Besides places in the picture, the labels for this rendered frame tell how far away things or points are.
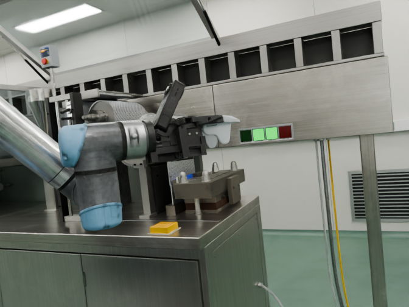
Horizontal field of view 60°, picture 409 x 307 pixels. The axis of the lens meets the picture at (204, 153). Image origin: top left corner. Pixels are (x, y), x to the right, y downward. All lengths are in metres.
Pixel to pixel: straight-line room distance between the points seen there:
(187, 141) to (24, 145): 0.31
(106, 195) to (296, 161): 3.44
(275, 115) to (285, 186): 2.49
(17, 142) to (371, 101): 1.27
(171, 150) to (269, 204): 3.47
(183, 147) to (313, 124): 0.97
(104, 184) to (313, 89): 1.12
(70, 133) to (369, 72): 1.22
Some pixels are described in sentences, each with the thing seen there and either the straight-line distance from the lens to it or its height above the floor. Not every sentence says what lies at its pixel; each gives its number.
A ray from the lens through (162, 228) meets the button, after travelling 1.20.
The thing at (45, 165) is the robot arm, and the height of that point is 1.18.
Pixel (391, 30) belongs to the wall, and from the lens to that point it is 3.99.
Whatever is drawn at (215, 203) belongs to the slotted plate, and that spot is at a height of 0.94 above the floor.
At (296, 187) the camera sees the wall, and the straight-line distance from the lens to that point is 4.03.
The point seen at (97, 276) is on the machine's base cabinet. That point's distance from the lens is 1.44.
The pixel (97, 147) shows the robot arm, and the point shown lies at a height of 1.21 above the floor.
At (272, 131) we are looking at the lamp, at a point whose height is 1.19.
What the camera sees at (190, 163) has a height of 1.09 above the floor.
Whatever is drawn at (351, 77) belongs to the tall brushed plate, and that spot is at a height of 1.38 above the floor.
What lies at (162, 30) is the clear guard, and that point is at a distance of 1.80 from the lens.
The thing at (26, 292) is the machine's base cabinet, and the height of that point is 0.64.
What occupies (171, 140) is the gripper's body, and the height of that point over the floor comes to 1.21.
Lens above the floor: 1.21
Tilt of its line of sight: 3 degrees down
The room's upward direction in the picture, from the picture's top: 6 degrees counter-clockwise
